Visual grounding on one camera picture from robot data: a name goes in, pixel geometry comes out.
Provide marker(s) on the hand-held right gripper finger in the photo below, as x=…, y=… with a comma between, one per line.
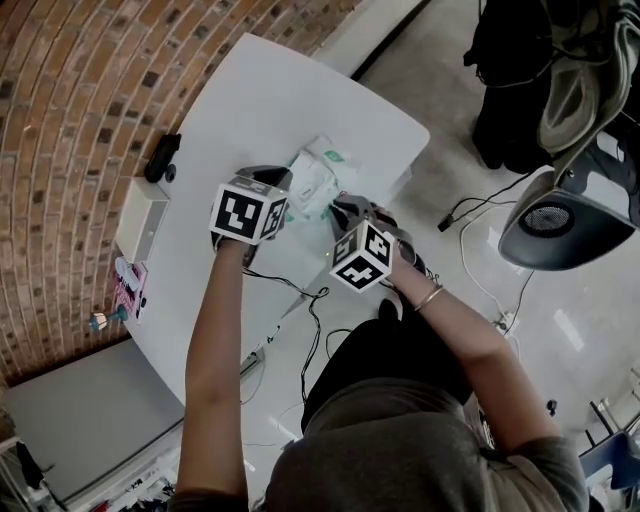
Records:
x=341, y=225
x=357, y=205

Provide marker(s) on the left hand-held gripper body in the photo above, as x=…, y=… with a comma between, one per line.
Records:
x=240, y=212

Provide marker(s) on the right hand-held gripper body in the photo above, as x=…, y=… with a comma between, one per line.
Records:
x=365, y=255

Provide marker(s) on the white green wet wipe pack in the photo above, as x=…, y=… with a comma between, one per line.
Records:
x=312, y=185

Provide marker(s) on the person's left forearm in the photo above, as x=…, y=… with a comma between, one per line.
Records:
x=215, y=360

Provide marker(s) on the person's right forearm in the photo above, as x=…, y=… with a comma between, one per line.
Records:
x=480, y=350

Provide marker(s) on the black shoe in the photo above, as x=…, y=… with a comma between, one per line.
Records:
x=390, y=310

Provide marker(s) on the small dark round object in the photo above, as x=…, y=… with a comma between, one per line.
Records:
x=170, y=173

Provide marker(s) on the black oblong case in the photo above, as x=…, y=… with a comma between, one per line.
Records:
x=161, y=157

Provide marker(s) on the white rectangular box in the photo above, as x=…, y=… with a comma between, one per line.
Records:
x=137, y=220

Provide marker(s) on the person's black trousers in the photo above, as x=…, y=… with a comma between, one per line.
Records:
x=385, y=360

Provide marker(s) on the white handheld fan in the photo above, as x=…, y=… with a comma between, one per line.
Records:
x=126, y=272

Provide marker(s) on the black and white pen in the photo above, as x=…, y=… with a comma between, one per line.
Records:
x=142, y=307

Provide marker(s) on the pink box with bottle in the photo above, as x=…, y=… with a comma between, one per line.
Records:
x=127, y=297

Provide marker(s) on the white power strip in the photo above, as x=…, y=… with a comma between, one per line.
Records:
x=506, y=321

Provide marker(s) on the small blue desk lamp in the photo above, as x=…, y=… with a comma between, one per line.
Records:
x=98, y=321

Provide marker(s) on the grey swivel chair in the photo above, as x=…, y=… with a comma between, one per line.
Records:
x=560, y=230

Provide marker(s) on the person's grey shirt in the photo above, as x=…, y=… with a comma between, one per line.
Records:
x=400, y=460

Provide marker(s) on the grey cabinet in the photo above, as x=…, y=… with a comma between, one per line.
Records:
x=85, y=415

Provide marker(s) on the blue chair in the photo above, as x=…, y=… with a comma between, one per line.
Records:
x=615, y=460

